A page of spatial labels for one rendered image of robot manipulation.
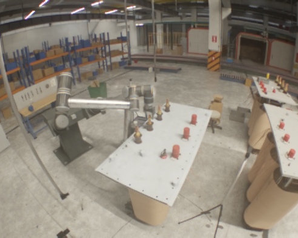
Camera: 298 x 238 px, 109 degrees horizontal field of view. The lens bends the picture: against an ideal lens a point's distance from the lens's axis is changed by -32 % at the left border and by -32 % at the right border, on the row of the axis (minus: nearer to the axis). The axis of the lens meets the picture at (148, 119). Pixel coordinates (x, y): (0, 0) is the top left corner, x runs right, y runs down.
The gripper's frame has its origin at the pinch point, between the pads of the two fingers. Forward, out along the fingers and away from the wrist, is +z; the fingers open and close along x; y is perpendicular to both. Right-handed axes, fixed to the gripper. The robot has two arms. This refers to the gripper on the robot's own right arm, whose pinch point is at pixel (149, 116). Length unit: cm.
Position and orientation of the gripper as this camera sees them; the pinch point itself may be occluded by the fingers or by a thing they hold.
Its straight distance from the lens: 183.8
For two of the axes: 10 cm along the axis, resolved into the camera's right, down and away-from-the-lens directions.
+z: 0.4, 8.6, 5.0
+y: 5.2, -4.5, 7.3
